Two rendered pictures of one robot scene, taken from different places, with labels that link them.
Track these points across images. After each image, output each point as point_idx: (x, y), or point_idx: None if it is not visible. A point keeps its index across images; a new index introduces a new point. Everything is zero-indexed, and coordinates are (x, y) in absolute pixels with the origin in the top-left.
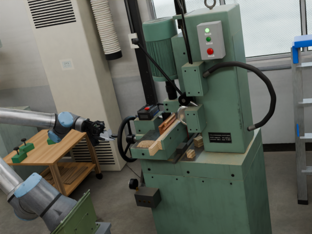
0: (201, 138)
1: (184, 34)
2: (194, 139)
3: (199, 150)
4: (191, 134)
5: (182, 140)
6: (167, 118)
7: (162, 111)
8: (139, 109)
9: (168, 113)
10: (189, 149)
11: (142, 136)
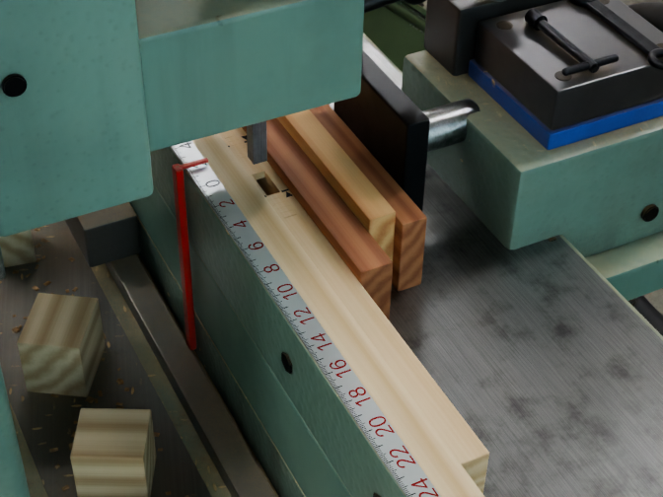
0: (24, 325)
1: None
2: (76, 297)
3: (8, 321)
4: (227, 387)
5: (153, 238)
6: (341, 128)
7: (526, 170)
8: (626, 6)
9: (379, 137)
10: (100, 299)
11: (380, 53)
